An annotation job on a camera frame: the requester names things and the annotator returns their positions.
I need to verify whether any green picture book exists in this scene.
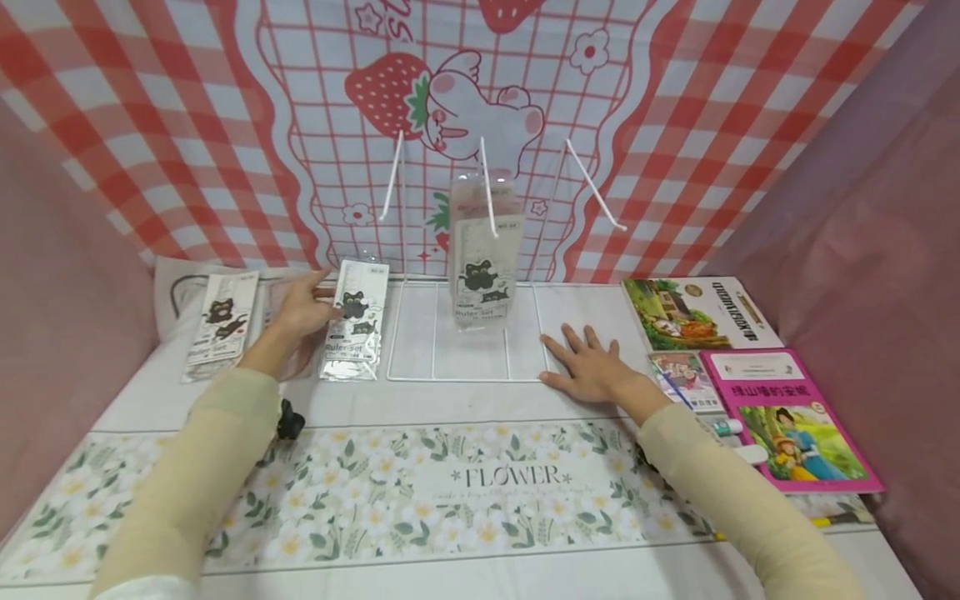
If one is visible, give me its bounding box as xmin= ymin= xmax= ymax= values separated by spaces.
xmin=621 ymin=276 xmax=786 ymax=353

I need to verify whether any white wire display rack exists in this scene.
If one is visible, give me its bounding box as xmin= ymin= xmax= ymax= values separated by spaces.
xmin=378 ymin=129 xmax=628 ymax=385

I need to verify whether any person's right forearm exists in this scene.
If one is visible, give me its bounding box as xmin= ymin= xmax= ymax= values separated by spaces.
xmin=626 ymin=382 xmax=868 ymax=600

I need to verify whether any small illustrated booklet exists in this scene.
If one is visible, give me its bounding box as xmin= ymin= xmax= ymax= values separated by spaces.
xmin=647 ymin=351 xmax=726 ymax=414

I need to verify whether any pink picture book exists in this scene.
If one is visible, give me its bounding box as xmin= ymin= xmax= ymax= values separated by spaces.
xmin=698 ymin=347 xmax=887 ymax=496

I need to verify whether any person's left hand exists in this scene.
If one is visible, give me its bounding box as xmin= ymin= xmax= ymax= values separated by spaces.
xmin=258 ymin=268 xmax=345 ymax=361

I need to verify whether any person's left forearm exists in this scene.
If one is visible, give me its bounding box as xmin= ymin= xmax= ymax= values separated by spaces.
xmin=90 ymin=337 xmax=303 ymax=600

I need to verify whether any white pouch with dark cord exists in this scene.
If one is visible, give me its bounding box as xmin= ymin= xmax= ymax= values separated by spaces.
xmin=152 ymin=256 xmax=265 ymax=344

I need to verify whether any person's right hand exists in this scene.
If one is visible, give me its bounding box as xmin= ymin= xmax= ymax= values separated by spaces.
xmin=538 ymin=323 xmax=663 ymax=411

